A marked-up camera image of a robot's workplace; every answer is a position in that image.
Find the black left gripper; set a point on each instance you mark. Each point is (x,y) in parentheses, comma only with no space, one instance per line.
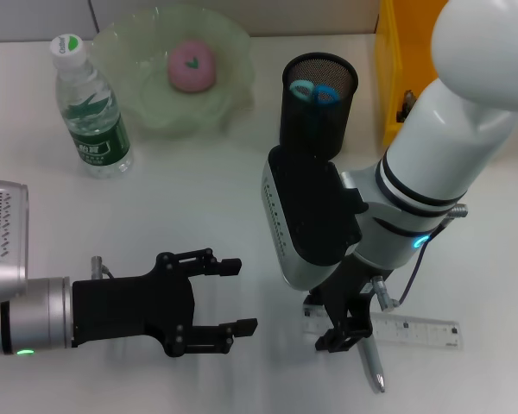
(129,306)

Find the blue teal scissors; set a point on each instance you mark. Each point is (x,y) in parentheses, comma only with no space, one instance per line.
(324,95)

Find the clear green-label water bottle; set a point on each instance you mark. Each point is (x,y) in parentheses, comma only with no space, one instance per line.
(95,121)

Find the silver grey pen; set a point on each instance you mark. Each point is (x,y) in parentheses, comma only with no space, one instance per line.
(373,362)

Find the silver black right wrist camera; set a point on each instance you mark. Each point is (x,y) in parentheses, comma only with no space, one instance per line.
(311,207)

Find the clear plastic ruler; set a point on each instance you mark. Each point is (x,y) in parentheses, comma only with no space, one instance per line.
(414,332)

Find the yellow plastic bin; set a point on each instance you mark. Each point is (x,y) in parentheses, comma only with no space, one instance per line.
(388,64)

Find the black mesh pen holder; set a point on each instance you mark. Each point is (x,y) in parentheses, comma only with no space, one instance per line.
(311,129)

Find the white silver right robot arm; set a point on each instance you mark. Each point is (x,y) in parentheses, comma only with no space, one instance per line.
(449,129)

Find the green glass fruit plate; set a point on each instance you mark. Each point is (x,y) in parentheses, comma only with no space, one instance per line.
(155,103)

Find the pink toy peach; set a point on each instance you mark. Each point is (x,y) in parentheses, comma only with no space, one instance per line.
(192,64)

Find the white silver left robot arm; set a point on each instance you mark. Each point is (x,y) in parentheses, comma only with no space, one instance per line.
(39,315)

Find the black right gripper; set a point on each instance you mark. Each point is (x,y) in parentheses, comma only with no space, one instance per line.
(349,293)

